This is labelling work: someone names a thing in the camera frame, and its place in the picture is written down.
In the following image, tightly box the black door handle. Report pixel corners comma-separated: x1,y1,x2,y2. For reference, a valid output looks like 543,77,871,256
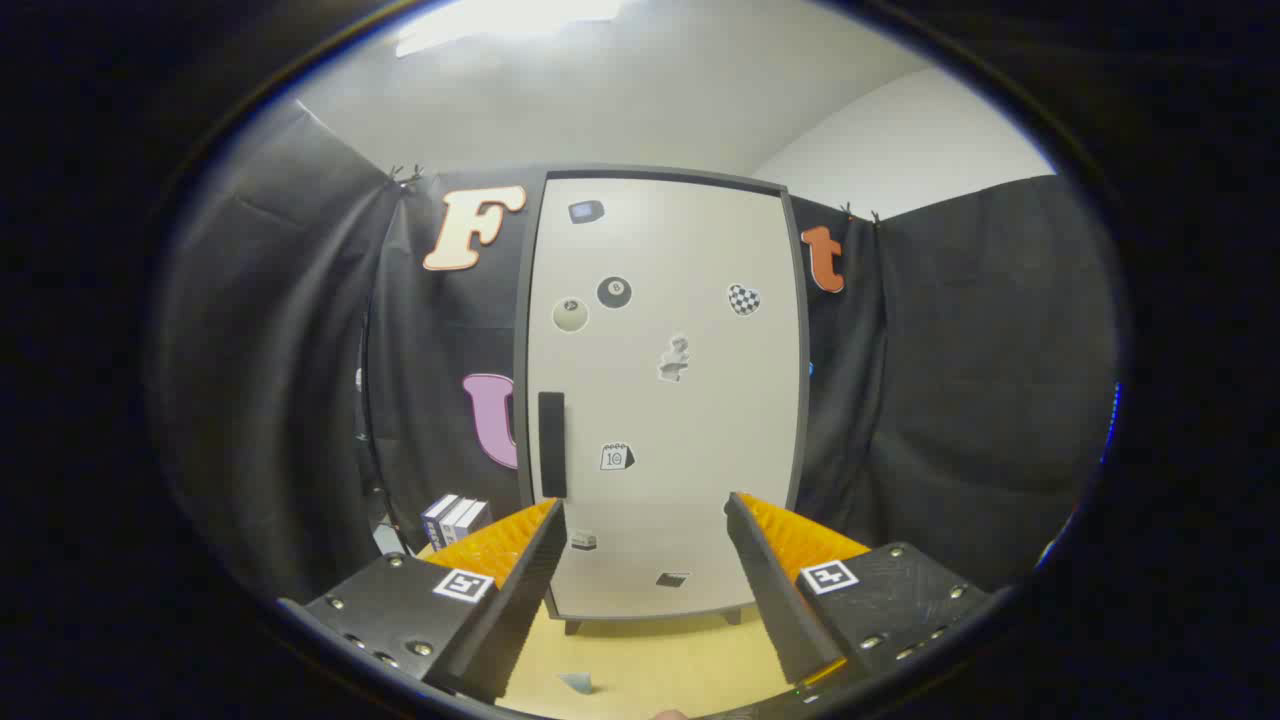
538,392,568,499

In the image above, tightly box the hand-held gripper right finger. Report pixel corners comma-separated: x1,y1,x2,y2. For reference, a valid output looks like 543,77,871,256
724,490,996,691

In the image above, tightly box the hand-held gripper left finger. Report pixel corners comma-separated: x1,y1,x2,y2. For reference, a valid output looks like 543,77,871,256
280,497,569,704

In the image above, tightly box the black backdrop cloth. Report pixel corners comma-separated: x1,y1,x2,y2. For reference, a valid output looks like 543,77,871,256
150,100,1119,603

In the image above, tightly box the grey white cabinet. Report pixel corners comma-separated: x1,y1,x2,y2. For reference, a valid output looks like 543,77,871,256
513,165,813,637

